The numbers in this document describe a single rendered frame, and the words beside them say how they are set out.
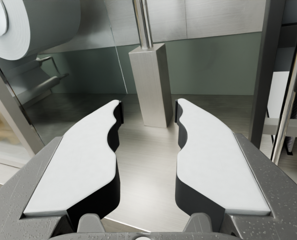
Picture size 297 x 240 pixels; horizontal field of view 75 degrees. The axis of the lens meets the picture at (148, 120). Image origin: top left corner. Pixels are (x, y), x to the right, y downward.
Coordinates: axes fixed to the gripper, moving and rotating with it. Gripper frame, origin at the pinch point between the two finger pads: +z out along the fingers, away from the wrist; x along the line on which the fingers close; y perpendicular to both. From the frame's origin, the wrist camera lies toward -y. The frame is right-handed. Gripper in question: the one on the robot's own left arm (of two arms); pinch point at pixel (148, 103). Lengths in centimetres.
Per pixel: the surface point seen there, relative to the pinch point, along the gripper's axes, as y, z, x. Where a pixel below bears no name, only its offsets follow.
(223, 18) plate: 1, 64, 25
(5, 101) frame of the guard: 13.8, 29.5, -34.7
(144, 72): 13.4, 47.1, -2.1
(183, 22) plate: 2, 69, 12
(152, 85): 17.6, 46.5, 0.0
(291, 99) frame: 8.7, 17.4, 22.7
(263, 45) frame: 0.5, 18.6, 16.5
